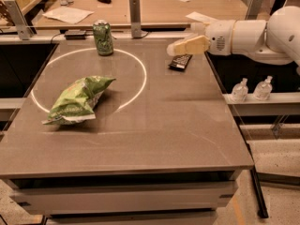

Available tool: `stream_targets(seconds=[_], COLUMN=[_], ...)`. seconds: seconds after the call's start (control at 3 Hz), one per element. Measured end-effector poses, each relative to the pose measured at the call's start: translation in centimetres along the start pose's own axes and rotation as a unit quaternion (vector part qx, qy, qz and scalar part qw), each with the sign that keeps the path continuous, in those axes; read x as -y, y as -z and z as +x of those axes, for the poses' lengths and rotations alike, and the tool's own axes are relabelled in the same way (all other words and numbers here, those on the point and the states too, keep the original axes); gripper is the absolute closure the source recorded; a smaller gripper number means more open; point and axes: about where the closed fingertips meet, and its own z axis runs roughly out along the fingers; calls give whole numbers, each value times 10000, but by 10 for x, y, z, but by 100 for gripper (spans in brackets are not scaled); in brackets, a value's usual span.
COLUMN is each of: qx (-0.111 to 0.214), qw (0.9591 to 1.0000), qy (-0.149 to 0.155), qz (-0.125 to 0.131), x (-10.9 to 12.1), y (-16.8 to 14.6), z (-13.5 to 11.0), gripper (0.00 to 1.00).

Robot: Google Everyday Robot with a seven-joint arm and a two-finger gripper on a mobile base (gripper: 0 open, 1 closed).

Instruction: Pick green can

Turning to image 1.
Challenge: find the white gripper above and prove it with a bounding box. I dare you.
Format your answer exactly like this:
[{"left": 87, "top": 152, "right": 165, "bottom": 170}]
[{"left": 167, "top": 20, "right": 235, "bottom": 56}]

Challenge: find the green soda can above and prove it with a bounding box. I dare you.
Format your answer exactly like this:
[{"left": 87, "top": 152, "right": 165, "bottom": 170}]
[{"left": 93, "top": 20, "right": 113, "bottom": 56}]

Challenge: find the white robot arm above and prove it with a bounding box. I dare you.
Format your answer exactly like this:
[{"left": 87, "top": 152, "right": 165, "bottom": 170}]
[{"left": 167, "top": 6, "right": 300, "bottom": 66}]

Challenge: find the white paper sheet right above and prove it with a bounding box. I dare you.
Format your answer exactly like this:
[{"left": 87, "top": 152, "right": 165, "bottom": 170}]
[{"left": 187, "top": 11, "right": 217, "bottom": 24}]

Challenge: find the dark snack packet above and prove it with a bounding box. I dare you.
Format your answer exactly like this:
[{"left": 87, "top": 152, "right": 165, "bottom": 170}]
[{"left": 169, "top": 54, "right": 192, "bottom": 70}]

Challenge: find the wooden back desk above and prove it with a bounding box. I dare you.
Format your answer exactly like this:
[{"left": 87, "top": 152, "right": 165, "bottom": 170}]
[{"left": 35, "top": 0, "right": 248, "bottom": 30}]

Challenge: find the clear sanitizer bottle left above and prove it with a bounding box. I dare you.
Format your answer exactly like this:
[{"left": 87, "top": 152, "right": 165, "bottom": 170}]
[{"left": 232, "top": 78, "right": 248, "bottom": 102}]

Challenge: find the clear sanitizer bottle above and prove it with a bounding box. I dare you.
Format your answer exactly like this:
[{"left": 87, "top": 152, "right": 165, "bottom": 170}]
[
  {"left": 253, "top": 76, "right": 273, "bottom": 101},
  {"left": 232, "top": 78, "right": 248, "bottom": 102}
]

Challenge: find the clear sanitizer bottle right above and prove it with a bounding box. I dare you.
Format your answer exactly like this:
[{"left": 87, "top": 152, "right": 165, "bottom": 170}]
[{"left": 253, "top": 76, "right": 273, "bottom": 101}]

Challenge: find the black power adapter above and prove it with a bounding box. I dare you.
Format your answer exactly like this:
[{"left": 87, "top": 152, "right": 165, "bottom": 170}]
[{"left": 65, "top": 30, "right": 85, "bottom": 40}]

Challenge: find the white paper sheet left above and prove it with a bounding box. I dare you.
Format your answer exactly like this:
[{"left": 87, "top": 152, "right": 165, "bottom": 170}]
[{"left": 43, "top": 7, "right": 93, "bottom": 24}]

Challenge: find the green chip bag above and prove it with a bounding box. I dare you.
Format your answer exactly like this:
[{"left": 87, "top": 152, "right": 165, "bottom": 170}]
[{"left": 43, "top": 76, "right": 114, "bottom": 125}]

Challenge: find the white drawer cabinet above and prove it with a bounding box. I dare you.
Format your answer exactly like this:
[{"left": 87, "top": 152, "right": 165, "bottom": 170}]
[{"left": 7, "top": 170, "right": 241, "bottom": 225}]

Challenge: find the right metal bracket post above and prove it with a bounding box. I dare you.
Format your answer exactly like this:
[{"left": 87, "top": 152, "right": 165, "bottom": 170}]
[{"left": 245, "top": 0, "right": 263, "bottom": 20}]

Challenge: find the metal bracket post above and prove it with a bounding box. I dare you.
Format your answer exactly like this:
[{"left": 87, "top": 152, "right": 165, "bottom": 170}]
[
  {"left": 245, "top": 0, "right": 263, "bottom": 20},
  {"left": 4, "top": 0, "right": 33, "bottom": 40},
  {"left": 129, "top": 0, "right": 142, "bottom": 38}
]

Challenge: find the middle metal bracket post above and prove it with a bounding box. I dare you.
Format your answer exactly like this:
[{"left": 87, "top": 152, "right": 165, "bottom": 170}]
[{"left": 129, "top": 0, "right": 142, "bottom": 38}]

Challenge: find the left metal bracket post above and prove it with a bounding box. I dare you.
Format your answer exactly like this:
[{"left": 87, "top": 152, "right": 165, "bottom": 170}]
[{"left": 4, "top": 0, "right": 33, "bottom": 40}]

